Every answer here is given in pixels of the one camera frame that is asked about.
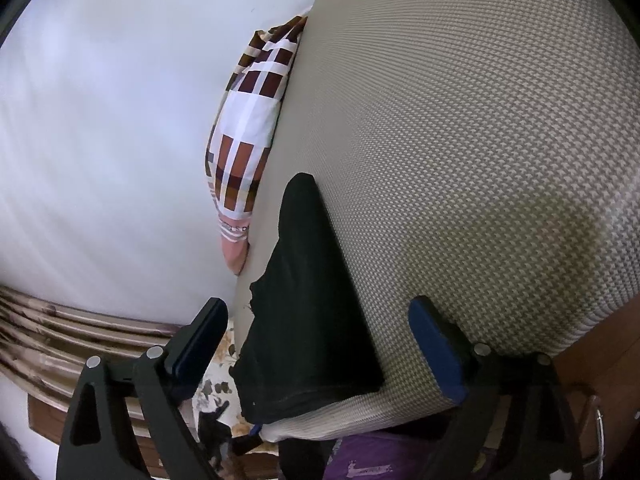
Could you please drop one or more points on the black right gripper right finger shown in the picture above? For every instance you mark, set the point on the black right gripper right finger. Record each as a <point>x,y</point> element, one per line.
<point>539,439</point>

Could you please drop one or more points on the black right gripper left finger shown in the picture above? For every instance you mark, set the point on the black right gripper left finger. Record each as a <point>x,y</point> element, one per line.
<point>98,441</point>

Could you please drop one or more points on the black pants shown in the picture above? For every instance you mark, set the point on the black pants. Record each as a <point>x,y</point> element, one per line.
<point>309,344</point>

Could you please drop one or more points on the purple clothing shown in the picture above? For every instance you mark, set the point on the purple clothing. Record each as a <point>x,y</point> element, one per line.
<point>376,456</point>

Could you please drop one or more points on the white floral pillow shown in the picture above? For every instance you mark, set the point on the white floral pillow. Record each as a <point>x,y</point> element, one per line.
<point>217,387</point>

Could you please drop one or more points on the beige textured mattress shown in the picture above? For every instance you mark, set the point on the beige textured mattress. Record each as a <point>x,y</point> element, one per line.
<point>482,153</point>

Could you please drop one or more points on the pink brown patterned pillow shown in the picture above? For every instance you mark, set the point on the pink brown patterned pillow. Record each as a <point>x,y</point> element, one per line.
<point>240,141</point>

